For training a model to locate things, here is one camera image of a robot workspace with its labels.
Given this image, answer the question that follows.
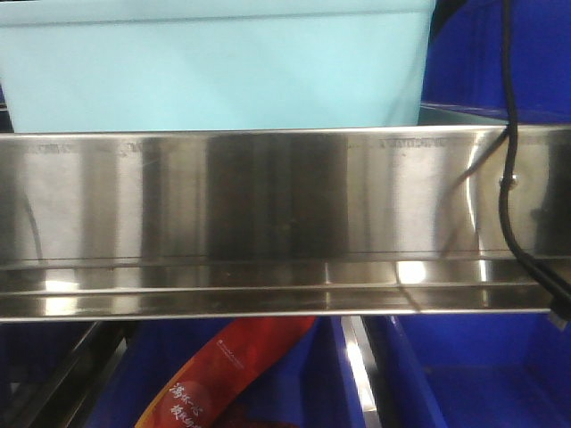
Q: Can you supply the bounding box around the dark blue bin lower right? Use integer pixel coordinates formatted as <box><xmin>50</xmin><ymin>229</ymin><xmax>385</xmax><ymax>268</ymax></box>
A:
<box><xmin>364</xmin><ymin>314</ymin><xmax>570</xmax><ymax>427</ymax></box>

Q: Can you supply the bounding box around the steel divider bar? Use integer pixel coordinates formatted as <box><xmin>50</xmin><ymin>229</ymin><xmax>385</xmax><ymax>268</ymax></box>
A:
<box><xmin>341</xmin><ymin>316</ymin><xmax>382</xmax><ymax>427</ymax></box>

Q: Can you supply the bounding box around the dark blue bin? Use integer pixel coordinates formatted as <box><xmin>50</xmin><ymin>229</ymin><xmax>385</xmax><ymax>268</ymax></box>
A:
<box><xmin>85</xmin><ymin>317</ymin><xmax>364</xmax><ymax>427</ymax></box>
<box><xmin>364</xmin><ymin>314</ymin><xmax>570</xmax><ymax>427</ymax></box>
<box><xmin>422</xmin><ymin>1</ymin><xmax>570</xmax><ymax>123</ymax></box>

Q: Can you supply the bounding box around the round steel rail screw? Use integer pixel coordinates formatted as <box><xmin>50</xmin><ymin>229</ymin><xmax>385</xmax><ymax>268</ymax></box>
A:
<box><xmin>498</xmin><ymin>174</ymin><xmax>519</xmax><ymax>190</ymax></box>

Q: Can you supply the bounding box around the dark blue bin lower middle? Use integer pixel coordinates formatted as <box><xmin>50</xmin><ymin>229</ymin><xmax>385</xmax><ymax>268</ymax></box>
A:
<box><xmin>85</xmin><ymin>317</ymin><xmax>364</xmax><ymax>427</ymax></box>

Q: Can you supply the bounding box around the black frame bar lower left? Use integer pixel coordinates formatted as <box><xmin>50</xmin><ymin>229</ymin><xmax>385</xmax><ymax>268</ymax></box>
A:
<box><xmin>0</xmin><ymin>320</ymin><xmax>135</xmax><ymax>428</ymax></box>

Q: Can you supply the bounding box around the stainless steel shelf rail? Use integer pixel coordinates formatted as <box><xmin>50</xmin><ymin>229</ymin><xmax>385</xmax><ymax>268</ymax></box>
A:
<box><xmin>1</xmin><ymin>126</ymin><xmax>550</xmax><ymax>321</ymax></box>

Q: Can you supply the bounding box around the dark blue bin upper right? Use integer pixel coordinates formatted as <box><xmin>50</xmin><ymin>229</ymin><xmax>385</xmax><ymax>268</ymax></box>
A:
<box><xmin>422</xmin><ymin>1</ymin><xmax>570</xmax><ymax>123</ymax></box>

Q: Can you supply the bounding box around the red snack package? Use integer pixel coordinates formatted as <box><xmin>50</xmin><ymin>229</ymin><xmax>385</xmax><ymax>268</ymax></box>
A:
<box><xmin>135</xmin><ymin>316</ymin><xmax>316</xmax><ymax>427</ymax></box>

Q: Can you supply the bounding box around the black cable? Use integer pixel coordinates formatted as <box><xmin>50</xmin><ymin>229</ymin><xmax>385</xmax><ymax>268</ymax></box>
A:
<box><xmin>498</xmin><ymin>0</ymin><xmax>571</xmax><ymax>331</ymax></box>

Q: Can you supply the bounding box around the light blue plastic bin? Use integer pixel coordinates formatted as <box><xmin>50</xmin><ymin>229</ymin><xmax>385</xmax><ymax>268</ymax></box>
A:
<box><xmin>1</xmin><ymin>1</ymin><xmax>435</xmax><ymax>133</ymax></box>

